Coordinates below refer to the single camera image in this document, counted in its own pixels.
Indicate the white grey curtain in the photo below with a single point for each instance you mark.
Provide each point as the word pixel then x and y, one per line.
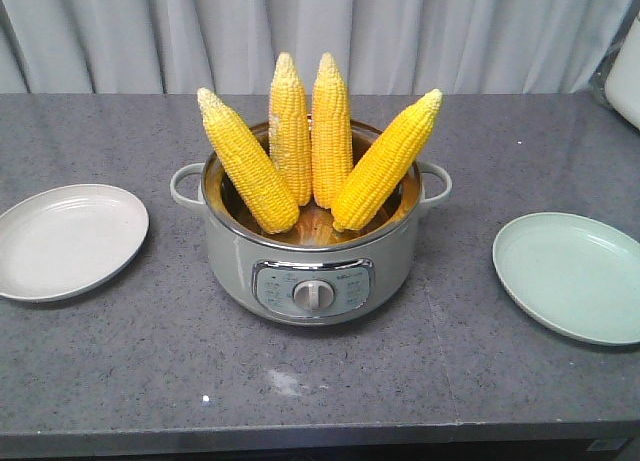
pixel 381 46

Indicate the white plate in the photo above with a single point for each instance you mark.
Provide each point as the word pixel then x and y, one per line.
pixel 68 240

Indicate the pale green electric cooking pot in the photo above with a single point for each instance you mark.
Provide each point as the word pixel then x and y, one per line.
pixel 310 275

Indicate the white appliance at right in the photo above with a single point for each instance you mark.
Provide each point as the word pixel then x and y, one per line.
pixel 615 83

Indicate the light green plate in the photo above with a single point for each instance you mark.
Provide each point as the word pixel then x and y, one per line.
pixel 576 276

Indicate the corn cob pale centre left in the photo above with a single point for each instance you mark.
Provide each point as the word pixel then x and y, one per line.
pixel 289 135

